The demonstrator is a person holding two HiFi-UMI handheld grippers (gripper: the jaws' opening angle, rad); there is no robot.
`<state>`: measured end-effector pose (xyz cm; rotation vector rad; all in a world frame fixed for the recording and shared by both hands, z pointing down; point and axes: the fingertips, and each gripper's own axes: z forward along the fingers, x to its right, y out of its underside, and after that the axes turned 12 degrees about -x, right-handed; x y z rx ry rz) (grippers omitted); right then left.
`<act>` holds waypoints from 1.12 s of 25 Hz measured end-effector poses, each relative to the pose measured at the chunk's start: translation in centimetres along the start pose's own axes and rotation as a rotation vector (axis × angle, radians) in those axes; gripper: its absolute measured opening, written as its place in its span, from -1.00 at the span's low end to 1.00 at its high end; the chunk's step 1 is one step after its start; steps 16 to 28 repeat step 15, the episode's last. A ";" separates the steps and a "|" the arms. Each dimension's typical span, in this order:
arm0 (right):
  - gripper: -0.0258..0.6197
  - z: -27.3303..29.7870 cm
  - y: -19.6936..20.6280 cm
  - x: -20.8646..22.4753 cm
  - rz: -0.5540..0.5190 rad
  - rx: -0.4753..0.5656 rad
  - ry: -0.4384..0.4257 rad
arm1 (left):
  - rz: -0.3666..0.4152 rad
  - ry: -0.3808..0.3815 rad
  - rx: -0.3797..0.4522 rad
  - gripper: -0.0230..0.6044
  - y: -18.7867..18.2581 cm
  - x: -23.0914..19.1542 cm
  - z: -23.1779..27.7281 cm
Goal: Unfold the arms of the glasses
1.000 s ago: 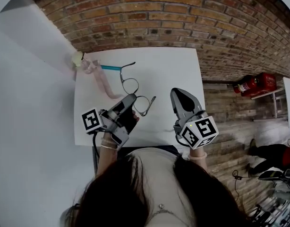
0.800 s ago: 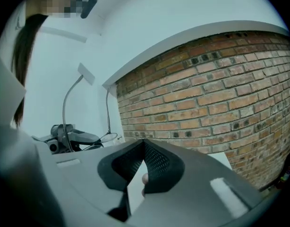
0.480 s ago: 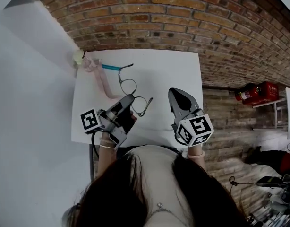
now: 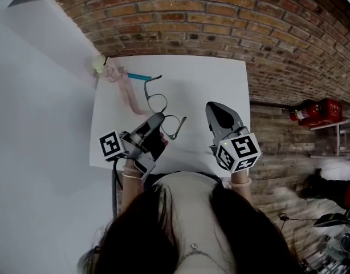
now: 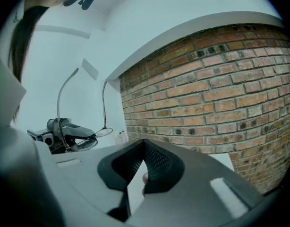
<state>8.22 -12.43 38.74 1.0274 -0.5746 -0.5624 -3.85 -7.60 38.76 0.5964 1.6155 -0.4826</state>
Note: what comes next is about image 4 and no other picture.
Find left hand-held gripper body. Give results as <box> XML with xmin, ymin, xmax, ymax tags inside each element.
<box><xmin>99</xmin><ymin>128</ymin><xmax>168</xmax><ymax>181</ymax></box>

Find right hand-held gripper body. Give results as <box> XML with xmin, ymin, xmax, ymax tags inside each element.
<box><xmin>209</xmin><ymin>126</ymin><xmax>262</xmax><ymax>174</ymax></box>

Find thin wire-frame eyeglasses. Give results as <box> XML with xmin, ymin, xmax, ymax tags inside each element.
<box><xmin>143</xmin><ymin>75</ymin><xmax>188</xmax><ymax>141</ymax></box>

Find person's right forearm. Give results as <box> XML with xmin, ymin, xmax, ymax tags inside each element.
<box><xmin>230</xmin><ymin>168</ymin><xmax>253</xmax><ymax>208</ymax></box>

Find person's left forearm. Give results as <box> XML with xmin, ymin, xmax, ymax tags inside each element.
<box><xmin>119</xmin><ymin>158</ymin><xmax>144</xmax><ymax>219</ymax></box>

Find wide pale bangle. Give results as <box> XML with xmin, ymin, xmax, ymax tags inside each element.
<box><xmin>230</xmin><ymin>178</ymin><xmax>253</xmax><ymax>187</ymax></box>

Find blue pen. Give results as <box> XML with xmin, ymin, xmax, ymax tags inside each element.
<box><xmin>127</xmin><ymin>72</ymin><xmax>152</xmax><ymax>81</ymax></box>

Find red fire extinguisher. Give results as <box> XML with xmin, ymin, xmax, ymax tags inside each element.
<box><xmin>288</xmin><ymin>101</ymin><xmax>321</xmax><ymax>122</ymax></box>

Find person's beige top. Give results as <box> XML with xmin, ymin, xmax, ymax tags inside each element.
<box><xmin>76</xmin><ymin>171</ymin><xmax>241</xmax><ymax>274</ymax></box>

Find red fire extinguisher box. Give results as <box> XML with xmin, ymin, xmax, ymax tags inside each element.
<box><xmin>298</xmin><ymin>98</ymin><xmax>343</xmax><ymax>127</ymax></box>

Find black device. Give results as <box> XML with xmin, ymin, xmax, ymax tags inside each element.
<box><xmin>314</xmin><ymin>209</ymin><xmax>350</xmax><ymax>228</ymax></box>

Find cluttered equipment rack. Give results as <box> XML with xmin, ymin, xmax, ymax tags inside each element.
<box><xmin>300</xmin><ymin>232</ymin><xmax>350</xmax><ymax>274</ymax></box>

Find pink bottle strap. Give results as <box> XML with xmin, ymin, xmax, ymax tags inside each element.
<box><xmin>106</xmin><ymin>64</ymin><xmax>153</xmax><ymax>116</ymax></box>

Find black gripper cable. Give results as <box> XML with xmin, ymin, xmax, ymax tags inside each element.
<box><xmin>112</xmin><ymin>158</ymin><xmax>124</xmax><ymax>219</ymax></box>

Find black floor cable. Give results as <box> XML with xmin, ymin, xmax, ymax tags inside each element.
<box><xmin>278</xmin><ymin>212</ymin><xmax>317</xmax><ymax>231</ymax></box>

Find silver pendant necklace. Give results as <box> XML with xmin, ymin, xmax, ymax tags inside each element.
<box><xmin>180</xmin><ymin>243</ymin><xmax>230</xmax><ymax>272</ymax></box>

